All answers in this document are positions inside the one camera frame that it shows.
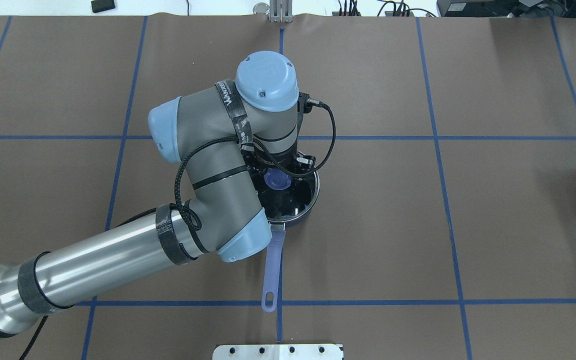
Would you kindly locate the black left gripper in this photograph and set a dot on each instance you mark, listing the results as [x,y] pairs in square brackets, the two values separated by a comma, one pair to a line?
[279,159]

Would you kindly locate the glass pot lid purple knob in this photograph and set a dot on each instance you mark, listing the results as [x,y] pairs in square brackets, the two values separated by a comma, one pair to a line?
[286,200]

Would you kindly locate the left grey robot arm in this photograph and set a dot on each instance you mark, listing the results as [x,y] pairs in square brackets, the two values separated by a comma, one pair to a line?
[217,136]

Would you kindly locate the dark blue pot purple handle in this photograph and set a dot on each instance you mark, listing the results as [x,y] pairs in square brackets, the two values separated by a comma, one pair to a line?
[272,269]

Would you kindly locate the aluminium frame post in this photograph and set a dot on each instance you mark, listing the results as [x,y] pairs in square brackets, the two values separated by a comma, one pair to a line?
[280,11]

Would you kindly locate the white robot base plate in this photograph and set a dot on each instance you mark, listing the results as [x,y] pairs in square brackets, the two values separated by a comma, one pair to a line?
[303,351]

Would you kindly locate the small black pad with cable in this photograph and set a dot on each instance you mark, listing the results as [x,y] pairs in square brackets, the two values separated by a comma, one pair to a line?
[99,6]

